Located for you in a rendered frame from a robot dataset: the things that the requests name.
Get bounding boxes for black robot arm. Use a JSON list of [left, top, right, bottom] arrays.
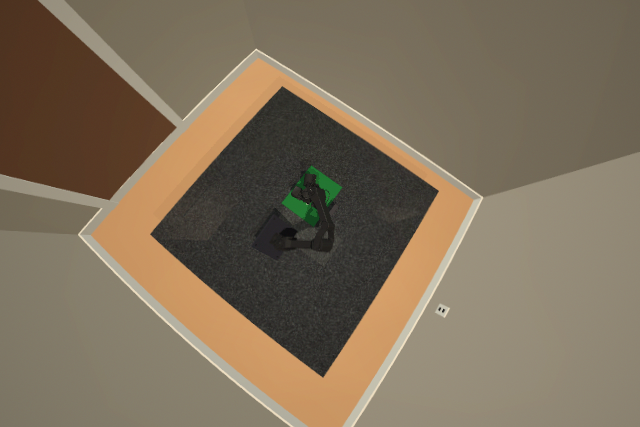
[[270, 173, 335, 252]]

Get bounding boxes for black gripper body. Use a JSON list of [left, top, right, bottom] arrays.
[[291, 186, 303, 201]]

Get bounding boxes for green circuit board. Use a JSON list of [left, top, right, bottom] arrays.
[[281, 166, 342, 227]]

